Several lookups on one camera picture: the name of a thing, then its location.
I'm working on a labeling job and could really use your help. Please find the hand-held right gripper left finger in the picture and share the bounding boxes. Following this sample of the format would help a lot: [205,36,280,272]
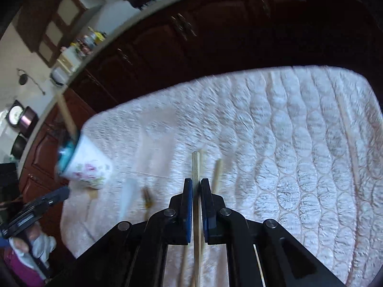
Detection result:
[57,178,194,287]

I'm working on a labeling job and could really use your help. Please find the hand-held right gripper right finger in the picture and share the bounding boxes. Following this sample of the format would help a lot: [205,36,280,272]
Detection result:
[201,178,344,287]

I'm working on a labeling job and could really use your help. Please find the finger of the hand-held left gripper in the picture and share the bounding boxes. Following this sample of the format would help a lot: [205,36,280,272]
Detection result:
[42,186,71,207]

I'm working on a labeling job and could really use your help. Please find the floral white utensil holder cup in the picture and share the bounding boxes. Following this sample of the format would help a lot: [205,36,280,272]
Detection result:
[55,132,113,190]

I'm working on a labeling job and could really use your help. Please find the person's left hand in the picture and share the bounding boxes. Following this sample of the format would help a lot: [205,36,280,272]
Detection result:
[10,236,33,256]

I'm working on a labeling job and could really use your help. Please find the light blue cloth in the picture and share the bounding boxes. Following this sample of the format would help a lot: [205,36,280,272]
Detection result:
[28,232,57,265]

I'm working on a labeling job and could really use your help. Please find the small dark fork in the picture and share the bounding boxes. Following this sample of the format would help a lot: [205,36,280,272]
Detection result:
[142,187,154,216]

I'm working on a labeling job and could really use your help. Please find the magenta garment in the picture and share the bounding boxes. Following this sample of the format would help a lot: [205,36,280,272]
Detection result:
[3,236,45,287]

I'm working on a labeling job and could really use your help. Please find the pale wide spoon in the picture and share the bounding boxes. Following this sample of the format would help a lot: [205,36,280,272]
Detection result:
[118,179,140,219]

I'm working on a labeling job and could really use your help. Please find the pink metallic rice cooker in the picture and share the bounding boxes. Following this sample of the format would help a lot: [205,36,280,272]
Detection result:
[18,106,39,138]

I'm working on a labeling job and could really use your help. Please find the white round dial scale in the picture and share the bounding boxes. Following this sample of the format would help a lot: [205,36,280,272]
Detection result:
[6,100,25,130]

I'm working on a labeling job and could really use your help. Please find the white quilted tablecloth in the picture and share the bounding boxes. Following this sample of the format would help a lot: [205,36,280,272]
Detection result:
[60,65,380,287]

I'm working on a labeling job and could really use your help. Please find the small white appliance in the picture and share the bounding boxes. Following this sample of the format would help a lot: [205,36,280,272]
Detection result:
[49,66,68,86]

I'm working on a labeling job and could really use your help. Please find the cream kitchen appliance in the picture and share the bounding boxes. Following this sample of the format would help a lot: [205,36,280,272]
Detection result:
[58,46,83,72]

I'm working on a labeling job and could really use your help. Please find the grey stone countertop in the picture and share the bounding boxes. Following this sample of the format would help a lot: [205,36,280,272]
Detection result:
[16,0,344,171]

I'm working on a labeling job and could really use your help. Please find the dark wood base cabinets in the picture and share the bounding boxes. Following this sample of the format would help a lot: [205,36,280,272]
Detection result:
[18,0,383,210]

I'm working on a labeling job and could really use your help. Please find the yellow oil bottle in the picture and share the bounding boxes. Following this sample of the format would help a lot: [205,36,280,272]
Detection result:
[90,28,107,44]

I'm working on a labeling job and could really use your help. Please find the black hanging cable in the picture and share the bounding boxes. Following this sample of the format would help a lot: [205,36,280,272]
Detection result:
[16,68,46,95]

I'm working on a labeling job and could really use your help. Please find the brown wall cabinet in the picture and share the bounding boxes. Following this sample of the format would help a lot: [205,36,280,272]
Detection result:
[18,0,90,68]

